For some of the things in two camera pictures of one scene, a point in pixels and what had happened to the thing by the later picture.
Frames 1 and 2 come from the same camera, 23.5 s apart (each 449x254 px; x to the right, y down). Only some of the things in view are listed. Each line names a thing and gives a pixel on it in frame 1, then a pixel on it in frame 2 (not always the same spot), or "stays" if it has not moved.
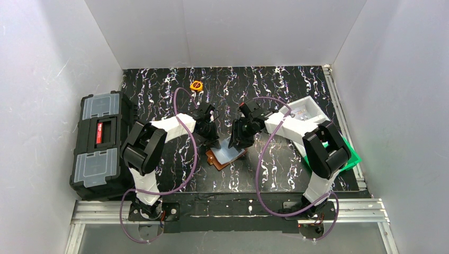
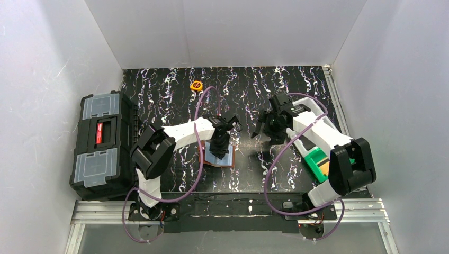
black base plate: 232,212 stays
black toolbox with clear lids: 98,171 stays
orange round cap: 196,85 stays
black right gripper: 240,132 -> 266,120
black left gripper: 209,131 -> 219,144
